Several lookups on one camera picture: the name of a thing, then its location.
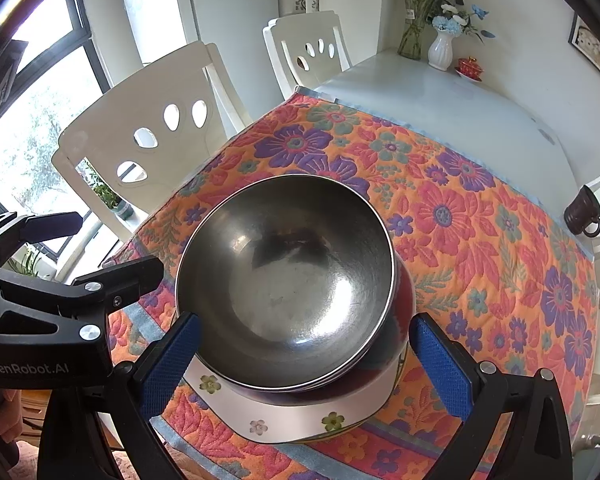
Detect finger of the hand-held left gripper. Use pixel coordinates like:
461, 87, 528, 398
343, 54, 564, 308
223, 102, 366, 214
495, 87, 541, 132
0, 255, 165, 343
0, 211, 84, 268

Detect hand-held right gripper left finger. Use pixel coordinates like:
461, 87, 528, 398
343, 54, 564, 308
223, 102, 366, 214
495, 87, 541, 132
35, 311, 202, 480

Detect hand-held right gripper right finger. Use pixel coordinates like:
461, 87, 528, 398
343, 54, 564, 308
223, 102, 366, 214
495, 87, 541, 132
409, 312, 588, 480

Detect white floral square plate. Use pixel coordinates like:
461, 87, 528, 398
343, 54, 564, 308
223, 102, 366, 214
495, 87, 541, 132
182, 345, 406, 445

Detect pink steel bowl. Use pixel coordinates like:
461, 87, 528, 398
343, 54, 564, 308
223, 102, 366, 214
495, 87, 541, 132
174, 174, 417, 391

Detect green potted plant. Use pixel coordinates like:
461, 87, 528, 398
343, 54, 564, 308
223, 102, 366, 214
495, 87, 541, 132
82, 160, 133, 221
10, 245, 46, 281

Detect black framed window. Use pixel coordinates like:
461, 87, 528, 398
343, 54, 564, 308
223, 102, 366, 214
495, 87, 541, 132
0, 0, 111, 271

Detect orange floral table cloth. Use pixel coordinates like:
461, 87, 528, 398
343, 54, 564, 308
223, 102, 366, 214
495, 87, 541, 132
102, 86, 600, 480

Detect dark brown mug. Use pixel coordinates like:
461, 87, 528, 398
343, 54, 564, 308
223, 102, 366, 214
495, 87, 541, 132
564, 185, 600, 237

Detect white refrigerator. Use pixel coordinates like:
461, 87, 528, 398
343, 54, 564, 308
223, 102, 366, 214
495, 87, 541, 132
182, 0, 286, 121

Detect red lidded cup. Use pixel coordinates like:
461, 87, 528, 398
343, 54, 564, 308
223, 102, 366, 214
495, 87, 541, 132
454, 56, 483, 82

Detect white ribbed vase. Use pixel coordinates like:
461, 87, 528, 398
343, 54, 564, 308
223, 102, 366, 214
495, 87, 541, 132
427, 30, 455, 69

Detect glass vase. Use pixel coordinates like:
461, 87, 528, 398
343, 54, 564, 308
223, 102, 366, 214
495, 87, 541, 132
397, 0, 428, 61

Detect blue white artificial flowers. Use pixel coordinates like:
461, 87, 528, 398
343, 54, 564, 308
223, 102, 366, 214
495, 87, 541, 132
430, 0, 496, 43

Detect framed wall picture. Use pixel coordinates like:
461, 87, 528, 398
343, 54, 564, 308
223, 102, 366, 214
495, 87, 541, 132
567, 12, 600, 86

